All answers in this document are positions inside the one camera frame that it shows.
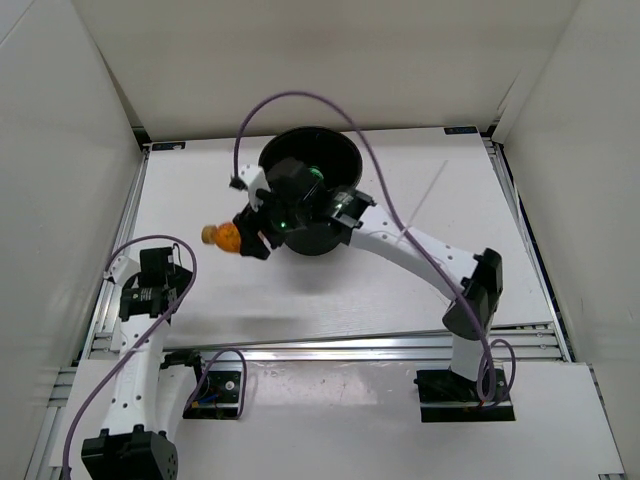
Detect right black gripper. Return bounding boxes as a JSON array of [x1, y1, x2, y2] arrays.
[[234, 183, 310, 261]]

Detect orange plastic bottle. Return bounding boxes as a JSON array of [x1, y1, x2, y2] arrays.
[[201, 222, 242, 254]]

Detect green plastic bottle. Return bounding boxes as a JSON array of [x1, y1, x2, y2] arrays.
[[309, 166, 324, 181]]

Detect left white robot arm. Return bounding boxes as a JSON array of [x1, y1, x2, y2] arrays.
[[81, 247, 210, 479]]

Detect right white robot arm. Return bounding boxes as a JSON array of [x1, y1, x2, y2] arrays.
[[230, 158, 503, 400]]

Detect black plastic bin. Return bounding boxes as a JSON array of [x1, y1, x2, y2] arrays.
[[258, 126, 363, 256]]

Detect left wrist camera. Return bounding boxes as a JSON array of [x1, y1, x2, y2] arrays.
[[103, 255, 140, 287]]

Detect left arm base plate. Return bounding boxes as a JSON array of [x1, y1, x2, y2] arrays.
[[182, 350, 248, 420]]

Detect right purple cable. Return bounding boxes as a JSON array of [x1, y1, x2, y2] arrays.
[[229, 89, 517, 409]]

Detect white cable tie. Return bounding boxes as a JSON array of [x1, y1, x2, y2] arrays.
[[400, 160, 449, 238]]

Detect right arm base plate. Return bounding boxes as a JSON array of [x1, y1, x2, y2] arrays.
[[414, 367, 516, 423]]

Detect aluminium frame rail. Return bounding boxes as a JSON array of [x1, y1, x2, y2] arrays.
[[27, 127, 626, 480]]

